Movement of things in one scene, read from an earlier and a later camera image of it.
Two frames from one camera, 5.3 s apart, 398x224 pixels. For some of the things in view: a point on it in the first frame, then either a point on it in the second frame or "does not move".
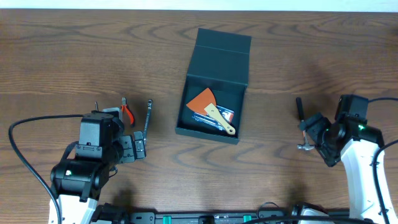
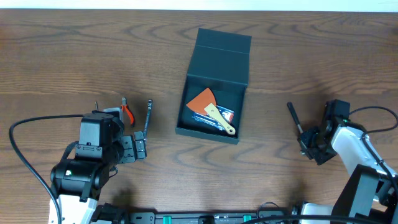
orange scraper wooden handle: (205, 103) does not move
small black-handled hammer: (305, 146) → (294, 115)
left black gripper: (132, 148) does not move
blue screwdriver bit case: (226, 114) does not move
